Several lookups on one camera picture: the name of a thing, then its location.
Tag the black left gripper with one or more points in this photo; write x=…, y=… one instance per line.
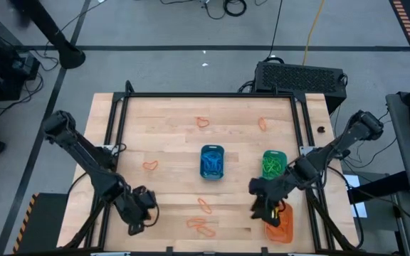
x=130, y=213

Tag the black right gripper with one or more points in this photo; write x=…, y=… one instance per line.
x=270, y=192

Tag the blue plastic basket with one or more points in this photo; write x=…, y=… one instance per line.
x=203, y=174

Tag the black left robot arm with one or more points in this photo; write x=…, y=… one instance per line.
x=84, y=156

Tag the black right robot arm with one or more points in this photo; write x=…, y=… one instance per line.
x=333, y=147

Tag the orange plastic basket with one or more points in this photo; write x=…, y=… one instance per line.
x=287, y=238

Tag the teal plastic basket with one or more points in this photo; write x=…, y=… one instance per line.
x=266, y=153

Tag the black padded bar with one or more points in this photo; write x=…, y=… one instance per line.
x=379, y=186

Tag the black computer tower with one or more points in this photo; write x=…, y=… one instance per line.
x=297, y=80

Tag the black pole stand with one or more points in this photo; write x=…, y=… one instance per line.
x=69, y=55

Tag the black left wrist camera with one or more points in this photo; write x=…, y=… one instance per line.
x=144, y=197

